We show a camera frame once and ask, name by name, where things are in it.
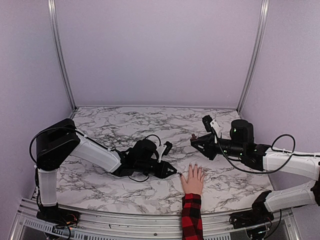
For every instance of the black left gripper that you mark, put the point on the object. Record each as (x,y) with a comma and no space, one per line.
(162,172)

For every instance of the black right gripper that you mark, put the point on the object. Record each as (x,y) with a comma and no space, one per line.
(208,140)

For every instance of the red nail polish bottle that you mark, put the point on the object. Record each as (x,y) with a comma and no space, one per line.
(193,137)

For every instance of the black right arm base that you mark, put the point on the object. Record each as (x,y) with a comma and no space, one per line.
(257,215)

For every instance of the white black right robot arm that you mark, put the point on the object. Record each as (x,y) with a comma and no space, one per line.
(263,159)

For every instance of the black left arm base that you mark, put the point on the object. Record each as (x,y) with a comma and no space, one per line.
(62,218)

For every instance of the red black plaid sleeve forearm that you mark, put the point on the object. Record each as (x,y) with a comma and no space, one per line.
(191,219)

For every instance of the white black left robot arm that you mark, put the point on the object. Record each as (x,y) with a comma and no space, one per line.
(56,143)

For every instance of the bare human hand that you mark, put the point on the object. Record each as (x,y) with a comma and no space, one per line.
(194,183)

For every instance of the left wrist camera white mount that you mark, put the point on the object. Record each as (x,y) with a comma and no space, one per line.
(163,150)

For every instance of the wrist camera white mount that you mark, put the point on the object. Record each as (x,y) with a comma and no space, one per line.
(163,150)
(211,126)

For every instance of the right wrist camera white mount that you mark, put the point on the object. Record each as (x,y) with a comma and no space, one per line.
(211,126)

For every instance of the right aluminium corner post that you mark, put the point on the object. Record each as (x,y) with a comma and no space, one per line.
(258,42)

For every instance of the aluminium corner post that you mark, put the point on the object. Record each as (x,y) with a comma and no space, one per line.
(59,52)
(258,42)

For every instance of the curved aluminium front rail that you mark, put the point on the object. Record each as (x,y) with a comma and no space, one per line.
(100,225)

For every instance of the left aluminium corner post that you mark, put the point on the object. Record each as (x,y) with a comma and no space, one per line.
(59,52)

